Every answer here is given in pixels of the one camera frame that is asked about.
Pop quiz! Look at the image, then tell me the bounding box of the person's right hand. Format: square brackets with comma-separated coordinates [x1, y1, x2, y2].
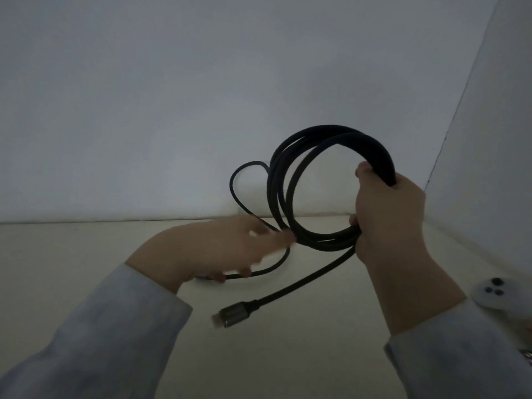
[349, 161, 427, 268]

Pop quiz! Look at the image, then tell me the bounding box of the person's left hand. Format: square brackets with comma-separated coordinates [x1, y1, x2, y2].
[125, 215, 298, 295]

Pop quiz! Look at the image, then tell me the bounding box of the black braided cable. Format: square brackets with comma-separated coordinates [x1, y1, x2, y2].
[195, 124, 397, 331]

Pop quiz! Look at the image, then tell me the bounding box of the person's left forearm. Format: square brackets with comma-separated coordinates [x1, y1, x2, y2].
[0, 262, 194, 399]

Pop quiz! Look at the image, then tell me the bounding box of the person's right forearm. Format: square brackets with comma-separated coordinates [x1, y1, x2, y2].
[364, 254, 532, 399]

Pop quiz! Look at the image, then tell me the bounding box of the white game controller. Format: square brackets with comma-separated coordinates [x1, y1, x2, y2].
[470, 277, 532, 321]

